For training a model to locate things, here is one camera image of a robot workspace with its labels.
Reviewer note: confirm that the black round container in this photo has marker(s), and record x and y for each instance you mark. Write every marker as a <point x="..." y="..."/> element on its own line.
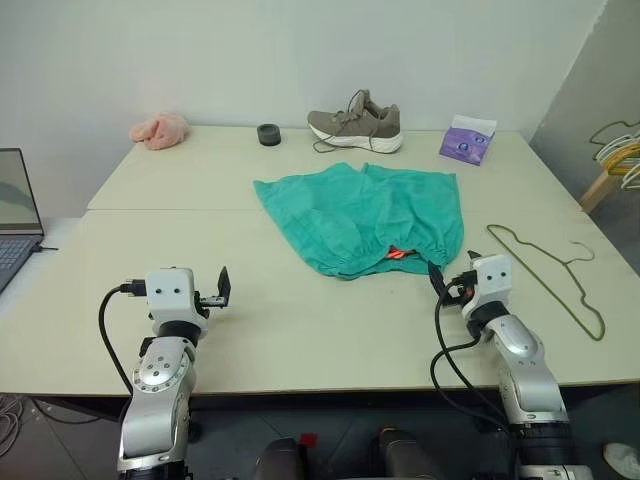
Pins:
<point x="269" y="135"/>

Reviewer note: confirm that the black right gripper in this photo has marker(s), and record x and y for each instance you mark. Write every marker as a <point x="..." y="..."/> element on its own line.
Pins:
<point x="459" y="290"/>

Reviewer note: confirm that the taupe sneaker with white sole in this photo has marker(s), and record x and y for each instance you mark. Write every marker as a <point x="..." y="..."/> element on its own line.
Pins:
<point x="360" y="125"/>

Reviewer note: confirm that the grey laptop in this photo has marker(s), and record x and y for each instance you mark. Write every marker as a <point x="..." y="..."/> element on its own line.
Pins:
<point x="15" y="210"/>

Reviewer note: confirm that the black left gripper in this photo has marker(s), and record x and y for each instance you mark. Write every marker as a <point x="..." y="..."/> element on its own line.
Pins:
<point x="212" y="301"/>

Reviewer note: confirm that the wooden rack leg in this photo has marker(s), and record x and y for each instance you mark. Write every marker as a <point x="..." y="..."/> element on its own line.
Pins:
<point x="597" y="190"/>

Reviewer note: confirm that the white shoe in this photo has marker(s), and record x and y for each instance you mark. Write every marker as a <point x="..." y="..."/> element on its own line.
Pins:
<point x="622" y="459"/>

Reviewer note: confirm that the green shorts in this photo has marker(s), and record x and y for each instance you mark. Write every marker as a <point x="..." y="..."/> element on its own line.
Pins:
<point x="360" y="215"/>

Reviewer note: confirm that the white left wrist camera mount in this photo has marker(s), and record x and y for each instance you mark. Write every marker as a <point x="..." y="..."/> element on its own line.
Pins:
<point x="170" y="295"/>

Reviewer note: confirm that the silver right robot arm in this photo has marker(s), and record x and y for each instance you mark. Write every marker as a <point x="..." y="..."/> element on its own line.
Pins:
<point x="525" y="360"/>

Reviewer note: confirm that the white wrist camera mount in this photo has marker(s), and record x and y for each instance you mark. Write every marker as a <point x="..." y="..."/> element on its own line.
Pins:
<point x="492" y="277"/>
<point x="170" y="295"/>

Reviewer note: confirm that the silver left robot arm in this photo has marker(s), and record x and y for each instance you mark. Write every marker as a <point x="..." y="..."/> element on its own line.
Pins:
<point x="157" y="380"/>

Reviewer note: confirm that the purple tissue pack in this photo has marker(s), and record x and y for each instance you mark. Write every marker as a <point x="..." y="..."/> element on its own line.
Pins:
<point x="465" y="145"/>

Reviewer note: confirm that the dark rounded shape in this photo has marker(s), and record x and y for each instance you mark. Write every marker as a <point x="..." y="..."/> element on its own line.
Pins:
<point x="282" y="460"/>
<point x="407" y="455"/>

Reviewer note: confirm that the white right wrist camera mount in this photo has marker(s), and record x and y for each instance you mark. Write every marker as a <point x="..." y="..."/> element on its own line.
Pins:
<point x="492" y="277"/>

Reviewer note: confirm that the pink plush cloth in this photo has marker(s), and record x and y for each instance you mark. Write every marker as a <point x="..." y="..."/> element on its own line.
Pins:
<point x="160" y="131"/>

